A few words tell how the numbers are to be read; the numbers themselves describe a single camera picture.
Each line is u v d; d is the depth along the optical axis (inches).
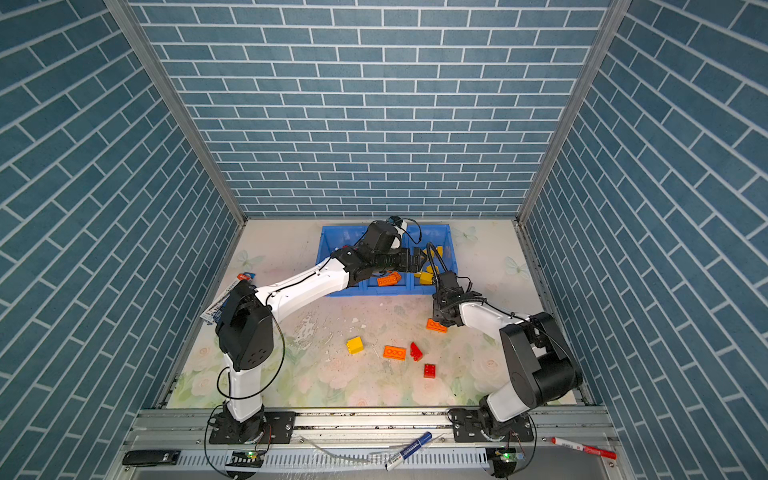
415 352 33.9
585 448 27.9
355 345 34.1
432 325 35.8
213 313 36.7
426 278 38.6
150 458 26.5
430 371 32.5
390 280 38.8
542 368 17.7
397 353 33.9
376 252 26.3
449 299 29.0
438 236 42.1
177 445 29.5
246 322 21.0
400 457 27.2
